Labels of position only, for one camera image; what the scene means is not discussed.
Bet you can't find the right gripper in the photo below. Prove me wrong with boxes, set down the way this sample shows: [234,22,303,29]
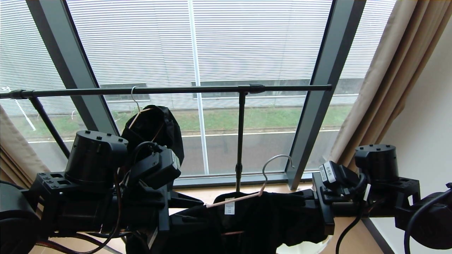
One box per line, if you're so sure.
[312,172,369,236]

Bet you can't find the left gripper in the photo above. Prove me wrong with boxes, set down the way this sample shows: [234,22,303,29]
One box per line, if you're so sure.
[118,186,204,241]

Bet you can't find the black garment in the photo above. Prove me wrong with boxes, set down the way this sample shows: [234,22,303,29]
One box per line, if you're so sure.
[125,190,329,254]

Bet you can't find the black shorts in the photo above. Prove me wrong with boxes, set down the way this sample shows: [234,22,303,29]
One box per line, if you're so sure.
[121,105,185,166]

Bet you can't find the pink clothes hanger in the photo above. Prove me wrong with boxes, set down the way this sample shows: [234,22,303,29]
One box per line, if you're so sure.
[206,155,295,236]
[128,86,166,143]

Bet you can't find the white laundry basket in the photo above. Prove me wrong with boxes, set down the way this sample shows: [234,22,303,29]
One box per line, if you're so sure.
[275,235,333,254]

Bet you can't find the black clothes rack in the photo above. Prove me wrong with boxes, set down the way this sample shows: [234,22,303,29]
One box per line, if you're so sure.
[0,84,333,193]

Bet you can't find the window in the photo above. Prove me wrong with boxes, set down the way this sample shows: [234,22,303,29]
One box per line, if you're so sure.
[0,0,396,191]

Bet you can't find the beige curtain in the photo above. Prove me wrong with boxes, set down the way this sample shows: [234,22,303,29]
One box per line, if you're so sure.
[0,106,50,189]
[327,0,452,173]

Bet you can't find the black cable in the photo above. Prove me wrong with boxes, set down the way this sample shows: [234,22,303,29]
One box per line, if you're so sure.
[404,189,452,254]
[335,173,368,254]

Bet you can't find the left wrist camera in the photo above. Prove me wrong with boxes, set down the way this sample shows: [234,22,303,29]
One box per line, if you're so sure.
[125,141,182,191]

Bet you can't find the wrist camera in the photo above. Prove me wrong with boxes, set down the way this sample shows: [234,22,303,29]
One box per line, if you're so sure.
[318,161,368,205]
[125,141,182,191]

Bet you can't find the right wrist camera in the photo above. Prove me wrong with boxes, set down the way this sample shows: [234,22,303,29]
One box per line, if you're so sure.
[318,161,368,205]

